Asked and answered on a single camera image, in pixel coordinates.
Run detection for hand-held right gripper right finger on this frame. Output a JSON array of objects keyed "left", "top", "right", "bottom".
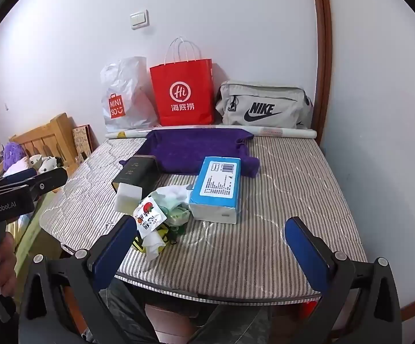
[{"left": 284, "top": 217, "right": 415, "bottom": 344}]

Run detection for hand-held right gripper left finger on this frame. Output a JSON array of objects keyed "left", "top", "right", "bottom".
[{"left": 20, "top": 215, "right": 158, "bottom": 344}]

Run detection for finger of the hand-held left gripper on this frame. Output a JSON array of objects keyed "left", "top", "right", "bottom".
[
  {"left": 12, "top": 167, "right": 69, "bottom": 202},
  {"left": 0, "top": 168, "right": 39, "bottom": 189}
]

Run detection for white cloth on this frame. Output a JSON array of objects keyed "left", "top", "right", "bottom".
[{"left": 145, "top": 233, "right": 167, "bottom": 260}]

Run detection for white printed snack packet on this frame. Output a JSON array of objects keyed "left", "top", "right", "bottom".
[{"left": 134, "top": 193, "right": 165, "bottom": 239}]

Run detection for yellow pouch with black strap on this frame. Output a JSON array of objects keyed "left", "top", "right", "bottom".
[{"left": 132, "top": 222, "right": 179, "bottom": 255}]

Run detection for white foam block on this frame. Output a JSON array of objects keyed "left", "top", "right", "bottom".
[{"left": 116, "top": 183, "right": 143, "bottom": 214}]

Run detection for green patterned tissue pack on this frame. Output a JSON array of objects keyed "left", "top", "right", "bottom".
[{"left": 164, "top": 204, "right": 190, "bottom": 228}]

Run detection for purple plush storage tray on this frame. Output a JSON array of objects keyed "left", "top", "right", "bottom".
[{"left": 119, "top": 129, "right": 262, "bottom": 179}]

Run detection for person's left hand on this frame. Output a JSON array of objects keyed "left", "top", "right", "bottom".
[{"left": 0, "top": 234, "right": 17, "bottom": 296}]

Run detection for olive green bedsheet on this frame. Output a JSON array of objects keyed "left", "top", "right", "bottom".
[{"left": 14, "top": 195, "right": 63, "bottom": 257}]

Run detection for wooden headboard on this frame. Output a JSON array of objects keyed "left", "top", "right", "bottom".
[{"left": 9, "top": 113, "right": 79, "bottom": 165}]

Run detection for brown cardboard box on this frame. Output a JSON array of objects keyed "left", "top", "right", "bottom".
[{"left": 73, "top": 125, "right": 100, "bottom": 158}]

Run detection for striped grey mattress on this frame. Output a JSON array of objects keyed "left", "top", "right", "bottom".
[{"left": 39, "top": 134, "right": 369, "bottom": 305}]

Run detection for dark green tin box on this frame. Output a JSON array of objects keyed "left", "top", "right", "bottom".
[{"left": 111, "top": 155, "right": 159, "bottom": 196}]

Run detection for blue tissue pack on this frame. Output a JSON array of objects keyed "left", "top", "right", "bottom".
[{"left": 189, "top": 157, "right": 242, "bottom": 224}]

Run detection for white plastic shopping bag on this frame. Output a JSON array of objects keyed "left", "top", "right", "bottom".
[{"left": 100, "top": 56, "right": 158, "bottom": 133}]

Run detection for white paper roll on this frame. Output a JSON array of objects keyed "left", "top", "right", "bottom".
[{"left": 105, "top": 125, "right": 317, "bottom": 140}]

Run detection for grey waist bag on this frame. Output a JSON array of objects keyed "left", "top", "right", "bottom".
[{"left": 215, "top": 81, "right": 313, "bottom": 130}]

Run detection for red paper bag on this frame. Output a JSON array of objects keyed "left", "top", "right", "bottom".
[{"left": 149, "top": 37, "right": 215, "bottom": 127}]

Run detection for white light switch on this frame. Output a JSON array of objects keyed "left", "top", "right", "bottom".
[{"left": 130, "top": 10, "right": 149, "bottom": 30}]

